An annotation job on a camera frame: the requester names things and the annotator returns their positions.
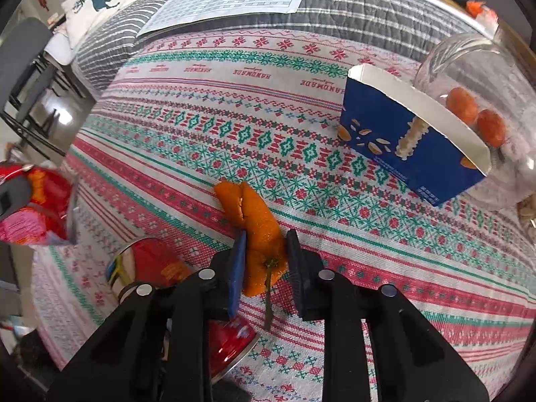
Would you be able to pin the orange peel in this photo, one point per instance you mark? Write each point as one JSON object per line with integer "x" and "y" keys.
{"x": 259, "y": 226}

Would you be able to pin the patterned pink green tablecloth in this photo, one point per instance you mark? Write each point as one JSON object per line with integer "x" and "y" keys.
{"x": 293, "y": 176}

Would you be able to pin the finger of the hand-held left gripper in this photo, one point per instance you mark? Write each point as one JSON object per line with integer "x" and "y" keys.
{"x": 10, "y": 197}

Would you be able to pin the red round can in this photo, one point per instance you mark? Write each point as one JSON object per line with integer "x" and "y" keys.
{"x": 155, "y": 259}

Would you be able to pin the grey striped sofa cover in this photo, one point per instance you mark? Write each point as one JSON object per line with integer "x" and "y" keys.
{"x": 356, "y": 12}

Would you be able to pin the red snack bag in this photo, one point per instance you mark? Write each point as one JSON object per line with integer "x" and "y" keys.
{"x": 25, "y": 228}

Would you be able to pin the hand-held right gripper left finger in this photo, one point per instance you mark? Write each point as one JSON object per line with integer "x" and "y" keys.
{"x": 236, "y": 276}

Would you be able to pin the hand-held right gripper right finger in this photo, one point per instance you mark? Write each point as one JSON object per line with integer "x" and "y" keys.
{"x": 299, "y": 276}

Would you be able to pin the glass jar with cork lid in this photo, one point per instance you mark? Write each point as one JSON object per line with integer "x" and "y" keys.
{"x": 473, "y": 63}

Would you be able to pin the white deer print pillow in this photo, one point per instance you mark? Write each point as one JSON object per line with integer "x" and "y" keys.
{"x": 104, "y": 4}

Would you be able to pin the orange plastic bag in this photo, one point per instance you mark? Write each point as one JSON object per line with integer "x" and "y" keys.
{"x": 481, "y": 14}

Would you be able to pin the white towel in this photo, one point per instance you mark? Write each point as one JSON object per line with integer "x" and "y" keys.
{"x": 60, "y": 46}

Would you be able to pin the small orange tangerine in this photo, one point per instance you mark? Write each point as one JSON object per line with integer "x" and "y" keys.
{"x": 491, "y": 129}
{"x": 462, "y": 106}

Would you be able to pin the dark blue open carton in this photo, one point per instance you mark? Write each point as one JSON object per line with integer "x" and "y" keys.
{"x": 377, "y": 113}

